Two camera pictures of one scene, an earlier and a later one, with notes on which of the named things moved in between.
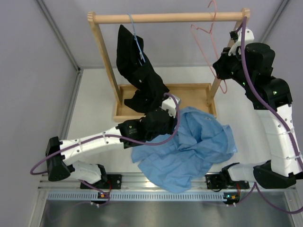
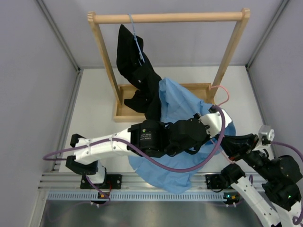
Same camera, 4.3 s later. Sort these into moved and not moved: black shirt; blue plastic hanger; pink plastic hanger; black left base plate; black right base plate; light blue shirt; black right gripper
Moved: light blue shirt; black right gripper; pink plastic hanger
Not moved: blue plastic hanger; black left base plate; black shirt; black right base plate
